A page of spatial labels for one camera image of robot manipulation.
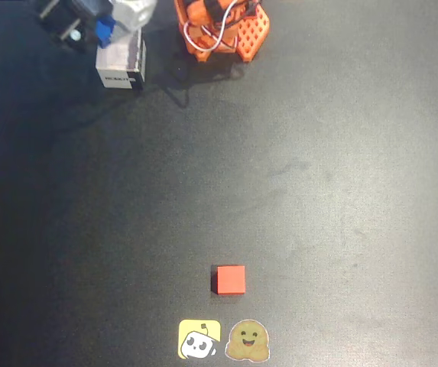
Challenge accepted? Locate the blue cube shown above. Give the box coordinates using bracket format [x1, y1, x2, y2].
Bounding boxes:
[95, 15, 115, 50]

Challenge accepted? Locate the white cardboard box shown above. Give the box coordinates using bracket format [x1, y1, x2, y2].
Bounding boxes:
[95, 28, 148, 91]

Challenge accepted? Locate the hugging face emoji sticker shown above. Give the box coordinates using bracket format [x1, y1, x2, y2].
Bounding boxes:
[224, 319, 271, 362]

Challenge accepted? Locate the red cube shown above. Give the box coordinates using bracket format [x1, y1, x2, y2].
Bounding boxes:
[210, 265, 247, 296]

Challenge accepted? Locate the white cable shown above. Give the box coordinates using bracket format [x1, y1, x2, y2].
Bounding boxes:
[183, 0, 243, 53]

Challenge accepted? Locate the yellow robot sticker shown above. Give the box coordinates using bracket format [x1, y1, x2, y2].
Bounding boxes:
[177, 319, 222, 360]

